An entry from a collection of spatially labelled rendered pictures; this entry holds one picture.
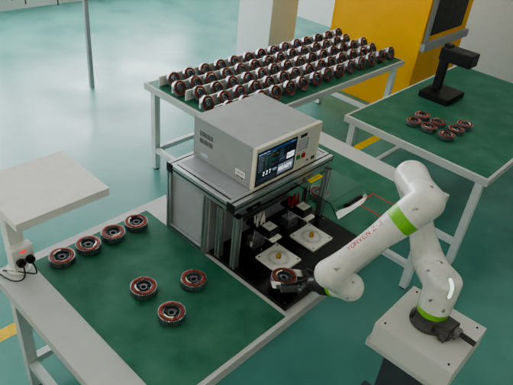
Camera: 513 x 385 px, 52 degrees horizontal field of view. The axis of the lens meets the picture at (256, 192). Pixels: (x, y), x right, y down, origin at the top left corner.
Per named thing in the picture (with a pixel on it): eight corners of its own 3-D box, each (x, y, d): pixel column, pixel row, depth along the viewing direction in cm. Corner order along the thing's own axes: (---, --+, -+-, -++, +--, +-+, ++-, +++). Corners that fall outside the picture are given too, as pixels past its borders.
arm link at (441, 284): (440, 294, 215) (454, 258, 205) (454, 323, 202) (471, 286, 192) (409, 293, 214) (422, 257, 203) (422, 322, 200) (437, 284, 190)
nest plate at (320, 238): (332, 239, 260) (332, 237, 259) (313, 252, 250) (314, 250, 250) (308, 224, 268) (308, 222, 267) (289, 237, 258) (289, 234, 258)
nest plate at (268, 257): (301, 260, 245) (301, 259, 244) (279, 275, 235) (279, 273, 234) (276, 244, 253) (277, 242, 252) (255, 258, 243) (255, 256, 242)
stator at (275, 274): (301, 283, 228) (302, 276, 226) (284, 295, 221) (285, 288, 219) (282, 269, 234) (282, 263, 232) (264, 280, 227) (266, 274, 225)
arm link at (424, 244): (439, 254, 222) (420, 149, 194) (454, 281, 208) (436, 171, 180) (408, 263, 224) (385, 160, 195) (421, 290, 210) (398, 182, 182)
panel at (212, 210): (299, 199, 286) (308, 151, 269) (208, 251, 244) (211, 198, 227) (298, 198, 286) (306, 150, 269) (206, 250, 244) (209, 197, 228)
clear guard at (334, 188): (368, 200, 249) (371, 189, 246) (337, 219, 234) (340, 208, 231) (314, 170, 266) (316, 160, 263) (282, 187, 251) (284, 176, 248)
